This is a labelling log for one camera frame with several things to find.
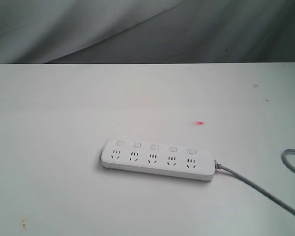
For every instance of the white five-outlet power strip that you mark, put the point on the white five-outlet power strip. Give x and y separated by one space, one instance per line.
158 159

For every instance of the grey backdrop cloth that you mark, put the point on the grey backdrop cloth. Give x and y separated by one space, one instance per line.
147 31

